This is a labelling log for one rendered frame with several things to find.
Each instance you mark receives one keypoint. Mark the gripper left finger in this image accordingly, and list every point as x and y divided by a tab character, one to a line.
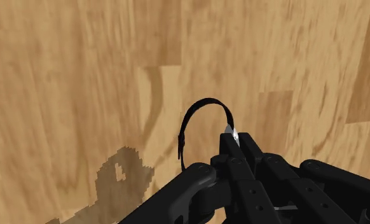
240	173

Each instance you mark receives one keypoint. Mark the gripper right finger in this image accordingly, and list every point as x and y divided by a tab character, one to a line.
327	183

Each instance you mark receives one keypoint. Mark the black curved band with silver end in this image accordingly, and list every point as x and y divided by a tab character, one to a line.
203	101

